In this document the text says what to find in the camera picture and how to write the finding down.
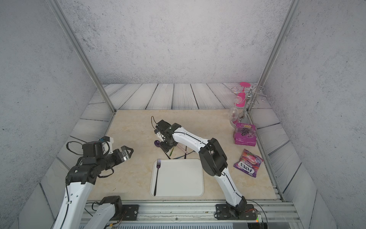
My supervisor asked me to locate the clear wine glass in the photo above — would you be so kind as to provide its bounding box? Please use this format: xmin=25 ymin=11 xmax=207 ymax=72
xmin=229 ymin=96 xmax=243 ymax=128

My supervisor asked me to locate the aluminium left corner post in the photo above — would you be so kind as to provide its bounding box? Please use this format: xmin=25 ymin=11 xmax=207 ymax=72
xmin=47 ymin=0 xmax=117 ymax=114

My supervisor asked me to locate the aluminium front rail frame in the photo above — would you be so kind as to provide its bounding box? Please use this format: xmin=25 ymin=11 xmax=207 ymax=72
xmin=77 ymin=200 xmax=304 ymax=229

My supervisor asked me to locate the dark purple fork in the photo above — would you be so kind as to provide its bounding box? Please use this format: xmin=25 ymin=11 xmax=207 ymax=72
xmin=153 ymin=159 xmax=161 ymax=196

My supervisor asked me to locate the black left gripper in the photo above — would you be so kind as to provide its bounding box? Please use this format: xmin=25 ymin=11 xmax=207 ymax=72
xmin=97 ymin=145 xmax=134 ymax=171

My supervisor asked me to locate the aluminium corner post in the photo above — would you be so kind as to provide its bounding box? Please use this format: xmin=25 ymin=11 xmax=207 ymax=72
xmin=247 ymin=0 xmax=301 ymax=112
xmin=47 ymin=0 xmax=117 ymax=114

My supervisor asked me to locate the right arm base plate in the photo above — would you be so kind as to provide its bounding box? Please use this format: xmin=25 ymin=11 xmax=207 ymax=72
xmin=214 ymin=204 xmax=258 ymax=221

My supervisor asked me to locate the blue fork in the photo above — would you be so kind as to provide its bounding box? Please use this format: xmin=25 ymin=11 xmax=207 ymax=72
xmin=173 ymin=152 xmax=193 ymax=159

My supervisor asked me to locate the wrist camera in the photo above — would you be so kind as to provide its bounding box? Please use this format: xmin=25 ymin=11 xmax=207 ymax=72
xmin=82 ymin=136 xmax=114 ymax=159
xmin=154 ymin=120 xmax=171 ymax=135

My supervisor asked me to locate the magenta candy box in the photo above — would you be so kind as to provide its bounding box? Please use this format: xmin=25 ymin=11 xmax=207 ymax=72
xmin=234 ymin=123 xmax=257 ymax=147

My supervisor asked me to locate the silver spoon pink handle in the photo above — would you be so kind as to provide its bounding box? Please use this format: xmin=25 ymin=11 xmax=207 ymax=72
xmin=175 ymin=144 xmax=185 ymax=154

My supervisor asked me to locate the aluminium right corner post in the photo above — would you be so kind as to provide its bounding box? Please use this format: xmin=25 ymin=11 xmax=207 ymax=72
xmin=247 ymin=0 xmax=301 ymax=112

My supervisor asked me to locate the dark purple spoon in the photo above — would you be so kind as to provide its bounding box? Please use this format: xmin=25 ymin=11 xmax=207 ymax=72
xmin=154 ymin=140 xmax=161 ymax=148

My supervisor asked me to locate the white rectangular tray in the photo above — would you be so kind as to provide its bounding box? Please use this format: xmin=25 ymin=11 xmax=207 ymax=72
xmin=150 ymin=159 xmax=205 ymax=198

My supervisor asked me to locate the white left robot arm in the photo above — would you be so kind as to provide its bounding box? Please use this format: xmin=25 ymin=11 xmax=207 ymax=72
xmin=53 ymin=146 xmax=138 ymax=229

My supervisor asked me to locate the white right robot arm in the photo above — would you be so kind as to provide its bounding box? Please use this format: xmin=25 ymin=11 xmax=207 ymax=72
xmin=154 ymin=120 xmax=247 ymax=219

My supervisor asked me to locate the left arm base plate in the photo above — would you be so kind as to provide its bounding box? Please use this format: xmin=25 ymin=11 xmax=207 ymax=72
xmin=111 ymin=205 xmax=140 ymax=221

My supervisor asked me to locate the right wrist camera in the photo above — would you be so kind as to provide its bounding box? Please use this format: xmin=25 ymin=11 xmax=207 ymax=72
xmin=154 ymin=120 xmax=171 ymax=135

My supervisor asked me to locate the pink wine glass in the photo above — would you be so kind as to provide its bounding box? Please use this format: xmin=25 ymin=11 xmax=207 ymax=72
xmin=235 ymin=82 xmax=251 ymax=108

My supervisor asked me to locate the purple Fox's candy bag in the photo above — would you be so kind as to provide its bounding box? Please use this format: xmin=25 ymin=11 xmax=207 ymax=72
xmin=234 ymin=149 xmax=264 ymax=177

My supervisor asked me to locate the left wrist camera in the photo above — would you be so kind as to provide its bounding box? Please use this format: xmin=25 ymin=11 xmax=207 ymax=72
xmin=82 ymin=136 xmax=114 ymax=159

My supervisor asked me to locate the metal glass rack stand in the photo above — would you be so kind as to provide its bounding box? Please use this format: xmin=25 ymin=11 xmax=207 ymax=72
xmin=230 ymin=85 xmax=267 ymax=123

